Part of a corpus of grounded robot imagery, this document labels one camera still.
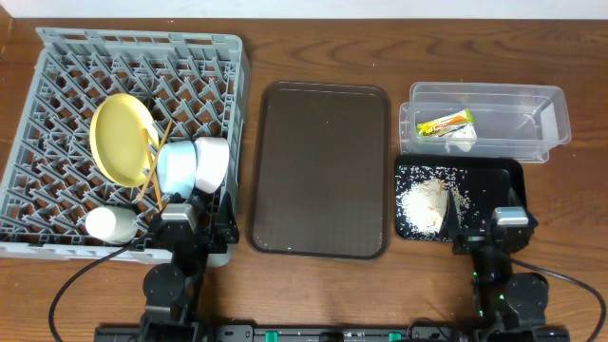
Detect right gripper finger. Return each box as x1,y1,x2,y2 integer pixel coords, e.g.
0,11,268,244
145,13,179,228
439,190,460,238
507,187,537,223

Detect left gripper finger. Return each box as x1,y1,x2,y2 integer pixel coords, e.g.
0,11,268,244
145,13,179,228
187,194,209,223
216,191,238,231

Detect pile of rice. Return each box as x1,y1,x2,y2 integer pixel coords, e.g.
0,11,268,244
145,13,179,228
395,165,473,240

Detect light blue bowl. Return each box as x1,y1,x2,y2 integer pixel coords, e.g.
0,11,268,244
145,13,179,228
157,141,197,199

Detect white bowl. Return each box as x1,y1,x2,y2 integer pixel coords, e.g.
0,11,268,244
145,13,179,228
194,137,230,194

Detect white tissue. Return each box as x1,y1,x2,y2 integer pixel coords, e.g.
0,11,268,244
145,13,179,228
445,124,477,153

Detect white paper cup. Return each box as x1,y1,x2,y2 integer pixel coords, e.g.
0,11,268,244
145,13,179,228
85,206,139,244

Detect wooden chopstick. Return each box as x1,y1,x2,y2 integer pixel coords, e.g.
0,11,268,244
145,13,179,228
142,128,163,211
138,122,172,201

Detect yellow plate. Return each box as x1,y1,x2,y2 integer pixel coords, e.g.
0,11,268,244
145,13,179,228
89,93,159,187

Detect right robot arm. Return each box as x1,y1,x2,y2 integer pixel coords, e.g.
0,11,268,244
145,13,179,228
440,190,548,341

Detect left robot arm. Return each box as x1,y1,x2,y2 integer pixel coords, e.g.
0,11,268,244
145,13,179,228
136,194,239,342

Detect black tray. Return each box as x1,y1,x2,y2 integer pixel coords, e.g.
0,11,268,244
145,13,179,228
395,154,526,242

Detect yellow snack wrapper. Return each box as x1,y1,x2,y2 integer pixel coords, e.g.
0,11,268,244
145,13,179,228
416,108,475,137

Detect clear plastic bin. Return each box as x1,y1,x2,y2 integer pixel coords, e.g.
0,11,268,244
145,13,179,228
399,82,572,163

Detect dark brown serving tray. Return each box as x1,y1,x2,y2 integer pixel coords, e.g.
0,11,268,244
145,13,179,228
247,82,390,260

